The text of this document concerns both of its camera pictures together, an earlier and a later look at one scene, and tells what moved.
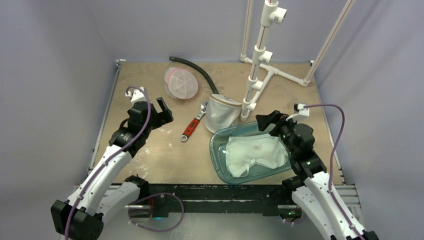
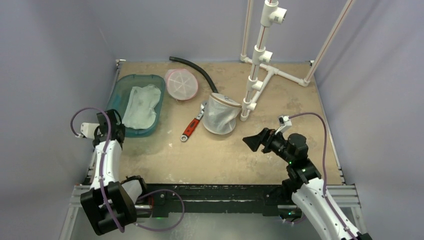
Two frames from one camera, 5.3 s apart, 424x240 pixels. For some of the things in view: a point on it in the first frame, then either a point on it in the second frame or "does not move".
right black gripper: [276, 124] -> [263, 138]
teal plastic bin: [218, 156] -> [119, 99]
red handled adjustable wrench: [184, 136] does not move
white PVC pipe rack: [261, 74] does not move
